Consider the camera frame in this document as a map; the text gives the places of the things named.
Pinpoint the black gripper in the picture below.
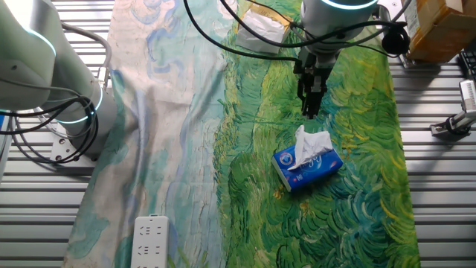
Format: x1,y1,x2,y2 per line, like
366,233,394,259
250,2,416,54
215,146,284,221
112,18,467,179
292,49,338,120

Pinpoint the blue tissue pack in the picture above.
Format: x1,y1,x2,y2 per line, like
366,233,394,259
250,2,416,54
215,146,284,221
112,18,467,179
271,124,345,194

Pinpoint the gold tissue pack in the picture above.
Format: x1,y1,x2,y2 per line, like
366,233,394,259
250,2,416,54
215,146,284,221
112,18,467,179
236,2,295,55

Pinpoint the cardboard box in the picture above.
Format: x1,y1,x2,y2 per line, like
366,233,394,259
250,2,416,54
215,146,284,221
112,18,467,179
402,0,476,64

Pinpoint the painted landscape tablecloth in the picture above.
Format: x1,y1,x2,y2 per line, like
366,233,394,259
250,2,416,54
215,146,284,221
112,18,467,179
62,0,422,268

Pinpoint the black keyboard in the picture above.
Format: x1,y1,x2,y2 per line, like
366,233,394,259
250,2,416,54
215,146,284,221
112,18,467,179
457,48,476,81

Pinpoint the white power strip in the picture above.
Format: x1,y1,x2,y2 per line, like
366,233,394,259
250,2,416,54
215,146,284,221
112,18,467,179
129,214,170,268

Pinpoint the silver base mounting plate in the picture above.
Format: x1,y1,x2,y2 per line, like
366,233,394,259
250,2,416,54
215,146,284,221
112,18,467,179
49,132,98,165

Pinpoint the black wrist cable bundle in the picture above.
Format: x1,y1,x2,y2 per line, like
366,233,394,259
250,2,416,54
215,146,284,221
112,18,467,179
219,0,412,59

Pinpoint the long black cable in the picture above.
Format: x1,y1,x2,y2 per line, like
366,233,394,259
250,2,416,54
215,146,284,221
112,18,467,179
182,0,300,63

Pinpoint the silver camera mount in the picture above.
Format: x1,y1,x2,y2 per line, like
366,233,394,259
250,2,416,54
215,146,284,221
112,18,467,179
430,110,476,138

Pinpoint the grey base cable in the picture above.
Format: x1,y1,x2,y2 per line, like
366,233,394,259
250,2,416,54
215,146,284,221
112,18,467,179
60,21,113,92

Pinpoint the black base cable bundle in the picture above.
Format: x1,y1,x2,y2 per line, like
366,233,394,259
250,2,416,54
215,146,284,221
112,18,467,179
0,77,100,165

